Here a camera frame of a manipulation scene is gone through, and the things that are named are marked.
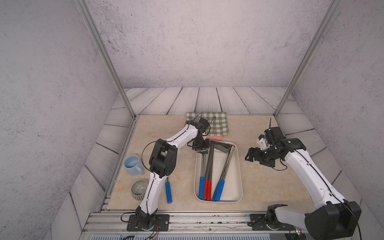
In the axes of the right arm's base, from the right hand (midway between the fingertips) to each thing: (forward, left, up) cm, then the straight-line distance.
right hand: (253, 159), depth 77 cm
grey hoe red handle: (+14, +17, -9) cm, 24 cm away
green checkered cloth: (+41, +14, -17) cm, 47 cm away
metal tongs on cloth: (+41, +16, -15) cm, 47 cm away
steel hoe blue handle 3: (-6, +26, -11) cm, 29 cm away
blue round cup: (+2, +67, -10) cm, 68 cm away
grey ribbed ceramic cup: (-10, +61, -14) cm, 64 cm away
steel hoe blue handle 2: (-11, +18, -12) cm, 24 cm away
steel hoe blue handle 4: (-11, +45, -15) cm, 48 cm away
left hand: (+10, +22, -11) cm, 26 cm away
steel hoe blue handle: (+13, +12, -10) cm, 20 cm away
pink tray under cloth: (+27, +20, -17) cm, 37 cm away
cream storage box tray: (-11, +10, -16) cm, 22 cm away
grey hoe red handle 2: (-6, +23, -14) cm, 27 cm away
